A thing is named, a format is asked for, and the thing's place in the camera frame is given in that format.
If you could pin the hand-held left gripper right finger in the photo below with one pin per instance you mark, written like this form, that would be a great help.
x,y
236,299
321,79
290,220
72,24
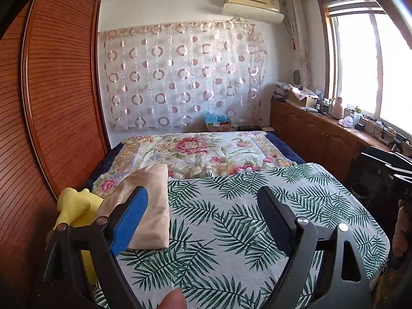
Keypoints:
x,y
273,219

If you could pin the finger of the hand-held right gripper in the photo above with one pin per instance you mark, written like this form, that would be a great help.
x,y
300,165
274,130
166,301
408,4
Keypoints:
x,y
383,159

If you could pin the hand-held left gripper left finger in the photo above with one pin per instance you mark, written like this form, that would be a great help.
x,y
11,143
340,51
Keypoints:
x,y
128,222

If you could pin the beige printed t-shirt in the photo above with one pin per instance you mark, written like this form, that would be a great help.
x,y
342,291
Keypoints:
x,y
141,206

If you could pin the person's right hand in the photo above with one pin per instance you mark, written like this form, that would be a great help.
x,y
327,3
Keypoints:
x,y
404,228

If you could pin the person's left hand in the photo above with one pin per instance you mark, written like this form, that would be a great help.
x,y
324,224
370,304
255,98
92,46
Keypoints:
x,y
173,299

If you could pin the trash bin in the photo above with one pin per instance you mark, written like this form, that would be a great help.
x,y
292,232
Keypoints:
x,y
360,191

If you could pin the small black box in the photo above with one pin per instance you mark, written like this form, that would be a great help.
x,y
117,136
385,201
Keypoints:
x,y
360,126

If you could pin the leaf-print bed sheet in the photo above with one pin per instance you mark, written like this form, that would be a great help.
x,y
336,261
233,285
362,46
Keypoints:
x,y
231,231

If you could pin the white bottle with green cap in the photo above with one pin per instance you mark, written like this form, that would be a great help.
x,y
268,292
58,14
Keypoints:
x,y
357,117

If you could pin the lavender plastic item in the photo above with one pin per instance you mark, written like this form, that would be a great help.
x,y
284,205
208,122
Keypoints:
x,y
345,122

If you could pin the yellow garment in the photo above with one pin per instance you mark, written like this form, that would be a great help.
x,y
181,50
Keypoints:
x,y
77,209

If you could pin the pink bottle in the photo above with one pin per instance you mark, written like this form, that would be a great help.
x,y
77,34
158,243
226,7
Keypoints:
x,y
337,109

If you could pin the long wooden cabinet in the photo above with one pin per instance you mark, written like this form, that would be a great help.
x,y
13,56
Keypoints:
x,y
309,135

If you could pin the flat black box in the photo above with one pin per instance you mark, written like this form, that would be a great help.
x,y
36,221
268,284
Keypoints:
x,y
248,128

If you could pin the floral blanket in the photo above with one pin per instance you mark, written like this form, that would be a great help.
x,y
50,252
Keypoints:
x,y
193,151

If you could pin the window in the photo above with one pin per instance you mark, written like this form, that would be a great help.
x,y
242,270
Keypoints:
x,y
360,61

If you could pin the open cardboard box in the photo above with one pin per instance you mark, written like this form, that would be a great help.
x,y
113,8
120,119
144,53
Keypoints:
x,y
302,98

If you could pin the cardboard box with blue items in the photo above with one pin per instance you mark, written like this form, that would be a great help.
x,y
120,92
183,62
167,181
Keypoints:
x,y
217,122

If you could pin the stack of patterned boxes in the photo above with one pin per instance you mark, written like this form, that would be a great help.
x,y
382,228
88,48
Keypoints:
x,y
281,91

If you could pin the wooden slatted wardrobe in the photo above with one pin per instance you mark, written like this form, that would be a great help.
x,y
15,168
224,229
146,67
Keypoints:
x,y
54,96

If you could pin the bunched floral window curtain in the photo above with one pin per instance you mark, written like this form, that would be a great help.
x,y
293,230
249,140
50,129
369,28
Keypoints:
x,y
299,38

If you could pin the circle-print sheer curtain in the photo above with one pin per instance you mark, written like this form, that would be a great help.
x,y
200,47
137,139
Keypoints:
x,y
183,77

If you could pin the oval wall ornament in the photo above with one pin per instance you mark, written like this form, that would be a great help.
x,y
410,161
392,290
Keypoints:
x,y
296,76

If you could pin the wall air conditioner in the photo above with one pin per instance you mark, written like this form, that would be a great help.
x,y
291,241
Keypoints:
x,y
254,4

